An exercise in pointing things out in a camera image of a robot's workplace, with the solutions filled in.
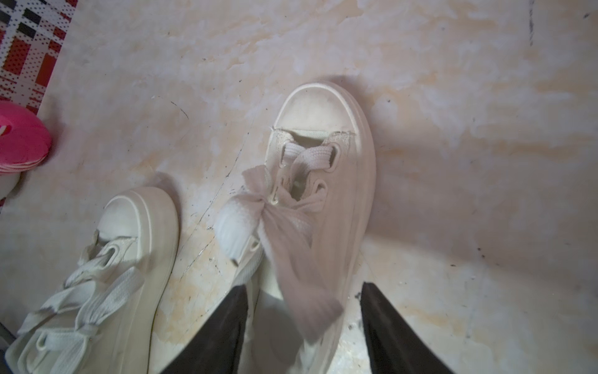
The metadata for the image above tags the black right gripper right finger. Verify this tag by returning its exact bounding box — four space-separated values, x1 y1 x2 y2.
360 282 453 374

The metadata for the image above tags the white sneaker one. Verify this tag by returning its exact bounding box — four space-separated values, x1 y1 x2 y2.
213 82 376 373
5 186 179 373

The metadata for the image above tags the pink striped plush doll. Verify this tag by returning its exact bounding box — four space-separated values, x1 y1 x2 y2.
0 101 52 200

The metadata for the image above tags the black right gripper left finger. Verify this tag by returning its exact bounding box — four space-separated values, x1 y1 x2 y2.
162 285 249 373

